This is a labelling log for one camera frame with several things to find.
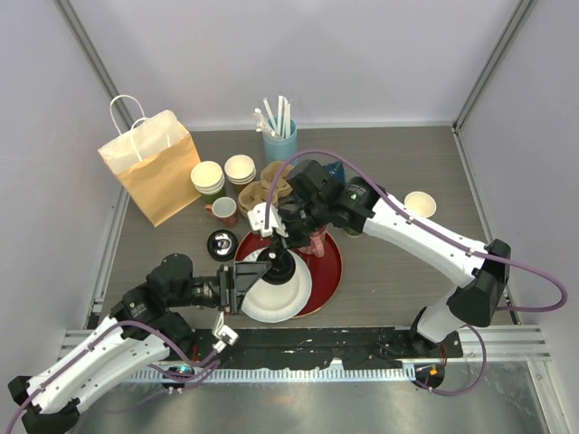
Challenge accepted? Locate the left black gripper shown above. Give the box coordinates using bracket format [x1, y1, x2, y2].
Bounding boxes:
[169, 260, 271, 315]

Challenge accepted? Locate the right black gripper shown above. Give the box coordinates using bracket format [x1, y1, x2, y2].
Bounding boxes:
[271, 197, 329, 251]

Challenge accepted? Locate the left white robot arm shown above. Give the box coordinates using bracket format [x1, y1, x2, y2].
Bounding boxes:
[6, 253, 271, 433]

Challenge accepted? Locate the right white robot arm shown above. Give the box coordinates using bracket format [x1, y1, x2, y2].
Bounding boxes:
[261, 160, 511, 357]

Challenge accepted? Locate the white paper plate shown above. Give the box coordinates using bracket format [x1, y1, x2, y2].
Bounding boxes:
[241, 251, 312, 324]

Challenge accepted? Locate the pink glass mug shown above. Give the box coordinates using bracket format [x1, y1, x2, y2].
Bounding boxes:
[298, 227, 327, 258]

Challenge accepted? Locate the red round tray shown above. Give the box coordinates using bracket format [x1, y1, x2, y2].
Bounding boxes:
[233, 225, 344, 319]

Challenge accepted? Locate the back cardboard cup carrier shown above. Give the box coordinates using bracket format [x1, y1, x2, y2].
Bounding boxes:
[260, 161, 295, 198]

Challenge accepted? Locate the cardboard cup carrier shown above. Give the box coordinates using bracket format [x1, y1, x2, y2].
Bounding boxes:
[237, 181, 270, 217]
[260, 161, 295, 198]

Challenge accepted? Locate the front cardboard cup carrier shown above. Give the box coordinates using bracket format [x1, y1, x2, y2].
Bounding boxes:
[237, 181, 270, 217]

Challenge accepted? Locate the brown paper cup stack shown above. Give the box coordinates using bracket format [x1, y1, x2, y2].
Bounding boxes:
[224, 155, 256, 193]

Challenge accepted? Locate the green paper cup stack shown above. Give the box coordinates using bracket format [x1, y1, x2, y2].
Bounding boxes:
[190, 161, 225, 204]

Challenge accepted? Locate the blue straw holder cup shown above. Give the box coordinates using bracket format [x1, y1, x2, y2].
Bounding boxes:
[262, 119, 298, 165]

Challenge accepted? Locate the blue plastic dish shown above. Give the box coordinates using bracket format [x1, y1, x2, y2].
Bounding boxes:
[324, 160, 346, 184]

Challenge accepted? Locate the brown paper bag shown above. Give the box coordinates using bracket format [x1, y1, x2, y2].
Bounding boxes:
[99, 109, 201, 227]

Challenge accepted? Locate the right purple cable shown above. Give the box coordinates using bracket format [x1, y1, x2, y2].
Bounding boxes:
[265, 148, 569, 397]

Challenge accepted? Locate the purple cable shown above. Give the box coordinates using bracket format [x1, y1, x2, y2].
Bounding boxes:
[3, 319, 223, 434]
[265, 148, 569, 397]

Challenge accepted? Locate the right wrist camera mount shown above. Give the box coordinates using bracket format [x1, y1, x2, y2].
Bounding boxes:
[247, 203, 288, 238]

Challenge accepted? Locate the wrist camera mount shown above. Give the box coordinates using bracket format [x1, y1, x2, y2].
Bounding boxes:
[212, 311, 239, 354]
[247, 203, 288, 238]

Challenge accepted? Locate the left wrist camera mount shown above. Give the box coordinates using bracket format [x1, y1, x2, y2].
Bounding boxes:
[212, 311, 239, 354]

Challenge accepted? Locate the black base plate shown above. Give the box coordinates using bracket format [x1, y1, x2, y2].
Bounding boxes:
[139, 325, 465, 370]

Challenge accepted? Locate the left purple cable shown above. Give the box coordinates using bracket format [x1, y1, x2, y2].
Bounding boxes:
[3, 319, 223, 434]

